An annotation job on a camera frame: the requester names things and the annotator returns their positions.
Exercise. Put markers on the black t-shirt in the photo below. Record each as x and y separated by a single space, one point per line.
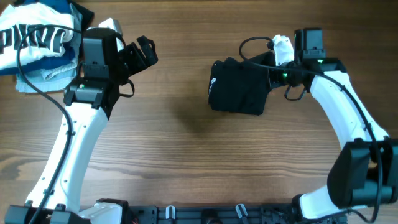
237 87

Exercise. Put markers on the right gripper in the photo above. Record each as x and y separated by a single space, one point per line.
273 81

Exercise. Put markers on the light blue denim garment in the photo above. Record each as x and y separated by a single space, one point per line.
58 78

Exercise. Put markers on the white Puma shirt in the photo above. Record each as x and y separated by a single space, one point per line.
36 31

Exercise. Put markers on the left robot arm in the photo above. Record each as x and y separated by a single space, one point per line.
86 108

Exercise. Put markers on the black folded garment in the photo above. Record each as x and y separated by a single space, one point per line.
87 15

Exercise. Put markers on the dark blue folded garment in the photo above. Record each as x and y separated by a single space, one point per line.
49 62

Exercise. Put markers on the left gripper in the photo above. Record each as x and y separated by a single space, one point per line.
133 51

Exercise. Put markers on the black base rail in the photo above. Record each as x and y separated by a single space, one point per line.
266 214

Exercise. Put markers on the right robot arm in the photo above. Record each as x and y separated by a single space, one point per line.
365 172

